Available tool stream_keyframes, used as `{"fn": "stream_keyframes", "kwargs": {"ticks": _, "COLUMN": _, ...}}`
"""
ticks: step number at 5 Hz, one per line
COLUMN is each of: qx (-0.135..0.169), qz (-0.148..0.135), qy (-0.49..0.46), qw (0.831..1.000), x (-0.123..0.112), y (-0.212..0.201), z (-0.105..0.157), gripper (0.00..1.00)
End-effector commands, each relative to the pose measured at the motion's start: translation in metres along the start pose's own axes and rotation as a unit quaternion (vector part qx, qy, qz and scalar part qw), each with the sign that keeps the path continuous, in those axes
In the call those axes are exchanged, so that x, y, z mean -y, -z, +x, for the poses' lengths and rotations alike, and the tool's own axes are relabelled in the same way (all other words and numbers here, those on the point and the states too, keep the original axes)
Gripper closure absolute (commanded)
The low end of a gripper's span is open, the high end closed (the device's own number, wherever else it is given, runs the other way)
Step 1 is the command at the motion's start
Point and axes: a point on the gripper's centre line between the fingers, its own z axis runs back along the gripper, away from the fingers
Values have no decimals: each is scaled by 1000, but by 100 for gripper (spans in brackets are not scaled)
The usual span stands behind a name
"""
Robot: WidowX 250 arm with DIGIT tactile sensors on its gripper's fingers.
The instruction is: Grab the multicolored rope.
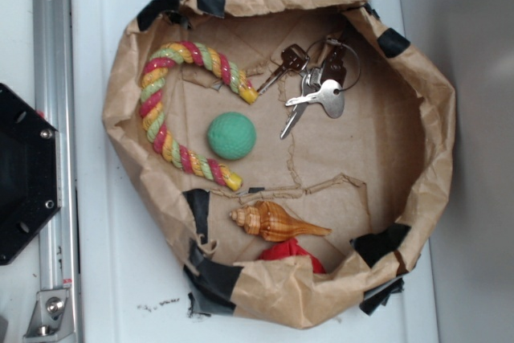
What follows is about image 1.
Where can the green foam ball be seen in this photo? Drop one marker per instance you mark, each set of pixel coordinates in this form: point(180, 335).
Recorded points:
point(231, 135)

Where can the orange striped conch shell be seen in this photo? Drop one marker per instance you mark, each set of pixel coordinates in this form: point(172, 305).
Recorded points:
point(273, 223)

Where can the silver key bunch on ring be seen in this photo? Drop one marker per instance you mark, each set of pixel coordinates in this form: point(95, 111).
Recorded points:
point(323, 85)

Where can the black hexagonal mount plate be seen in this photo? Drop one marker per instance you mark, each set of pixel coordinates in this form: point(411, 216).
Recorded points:
point(29, 174)

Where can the silver corner bracket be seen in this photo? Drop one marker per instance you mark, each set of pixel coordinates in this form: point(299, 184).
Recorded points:
point(52, 319)

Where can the brown paper bag container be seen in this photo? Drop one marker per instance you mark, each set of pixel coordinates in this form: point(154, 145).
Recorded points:
point(378, 176)

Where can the red crumpled cloth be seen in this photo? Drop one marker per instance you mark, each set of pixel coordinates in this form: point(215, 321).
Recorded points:
point(291, 248)

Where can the aluminium extrusion rail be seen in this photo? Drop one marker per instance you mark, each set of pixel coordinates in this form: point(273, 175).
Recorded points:
point(59, 259)

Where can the multicolored twisted rope toy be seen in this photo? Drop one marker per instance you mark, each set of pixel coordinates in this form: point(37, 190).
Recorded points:
point(152, 111)

